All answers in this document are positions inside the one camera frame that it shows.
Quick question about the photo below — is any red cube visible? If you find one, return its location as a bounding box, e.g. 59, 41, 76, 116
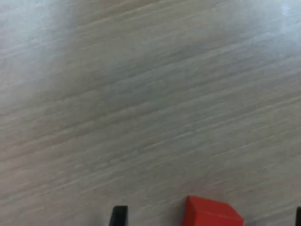
182, 195, 245, 226

